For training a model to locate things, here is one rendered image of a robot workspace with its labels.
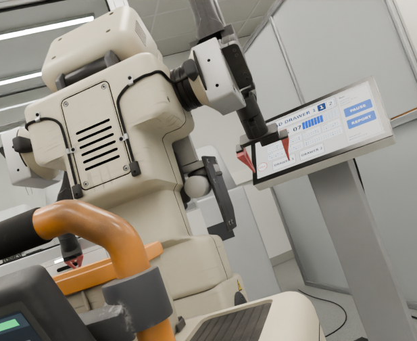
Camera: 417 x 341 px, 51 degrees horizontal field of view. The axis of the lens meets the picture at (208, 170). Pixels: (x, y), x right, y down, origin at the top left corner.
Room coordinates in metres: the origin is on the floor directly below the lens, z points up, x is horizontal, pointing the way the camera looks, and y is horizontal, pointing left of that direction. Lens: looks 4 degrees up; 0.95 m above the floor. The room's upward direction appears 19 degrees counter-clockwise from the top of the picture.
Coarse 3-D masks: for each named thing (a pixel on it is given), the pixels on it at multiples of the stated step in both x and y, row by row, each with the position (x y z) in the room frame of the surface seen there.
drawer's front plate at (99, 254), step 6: (90, 252) 1.63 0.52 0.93; (96, 252) 1.64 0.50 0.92; (102, 252) 1.64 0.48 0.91; (84, 258) 1.62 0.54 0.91; (90, 258) 1.63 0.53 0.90; (96, 258) 1.64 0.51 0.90; (102, 258) 1.64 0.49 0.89; (60, 264) 1.60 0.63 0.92; (84, 264) 1.62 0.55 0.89; (48, 270) 1.59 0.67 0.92; (54, 270) 1.59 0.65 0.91; (66, 270) 1.60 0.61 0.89
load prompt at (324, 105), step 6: (324, 102) 1.66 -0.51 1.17; (330, 102) 1.64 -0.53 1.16; (336, 102) 1.63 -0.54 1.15; (306, 108) 1.69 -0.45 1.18; (312, 108) 1.68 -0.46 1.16; (318, 108) 1.66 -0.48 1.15; (324, 108) 1.64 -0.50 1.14; (294, 114) 1.71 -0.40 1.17; (300, 114) 1.70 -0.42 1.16; (306, 114) 1.68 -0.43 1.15; (312, 114) 1.66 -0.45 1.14; (282, 120) 1.73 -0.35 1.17; (288, 120) 1.71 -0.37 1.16; (294, 120) 1.70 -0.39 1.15; (300, 120) 1.68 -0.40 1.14; (282, 126) 1.72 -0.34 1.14
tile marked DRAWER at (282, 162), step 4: (292, 156) 1.61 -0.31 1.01; (276, 160) 1.64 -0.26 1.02; (280, 160) 1.63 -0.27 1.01; (284, 160) 1.62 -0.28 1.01; (288, 160) 1.61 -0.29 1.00; (292, 160) 1.60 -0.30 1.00; (272, 164) 1.64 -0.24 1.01; (276, 164) 1.63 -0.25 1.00; (280, 164) 1.62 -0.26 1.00; (284, 164) 1.61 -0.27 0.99; (288, 164) 1.60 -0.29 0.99; (272, 168) 1.63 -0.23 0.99; (276, 168) 1.62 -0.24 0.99
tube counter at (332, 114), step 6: (336, 108) 1.61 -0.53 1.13; (324, 114) 1.63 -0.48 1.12; (330, 114) 1.61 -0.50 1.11; (336, 114) 1.59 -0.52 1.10; (306, 120) 1.66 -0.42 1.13; (312, 120) 1.64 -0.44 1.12; (318, 120) 1.63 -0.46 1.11; (324, 120) 1.61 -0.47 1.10; (294, 126) 1.68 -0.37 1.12; (300, 126) 1.66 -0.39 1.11; (306, 126) 1.65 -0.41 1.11; (312, 126) 1.63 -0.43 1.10; (294, 132) 1.66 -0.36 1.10
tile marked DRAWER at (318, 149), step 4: (320, 144) 1.56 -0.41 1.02; (308, 148) 1.58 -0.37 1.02; (312, 148) 1.57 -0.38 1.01; (316, 148) 1.56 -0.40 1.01; (320, 148) 1.55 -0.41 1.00; (300, 152) 1.60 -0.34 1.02; (304, 152) 1.59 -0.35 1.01; (308, 152) 1.57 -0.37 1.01; (312, 152) 1.56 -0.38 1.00; (316, 152) 1.55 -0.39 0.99; (320, 152) 1.54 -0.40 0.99; (300, 156) 1.59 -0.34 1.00; (304, 156) 1.58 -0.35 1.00; (308, 156) 1.56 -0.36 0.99; (312, 156) 1.55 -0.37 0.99; (300, 160) 1.58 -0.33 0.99
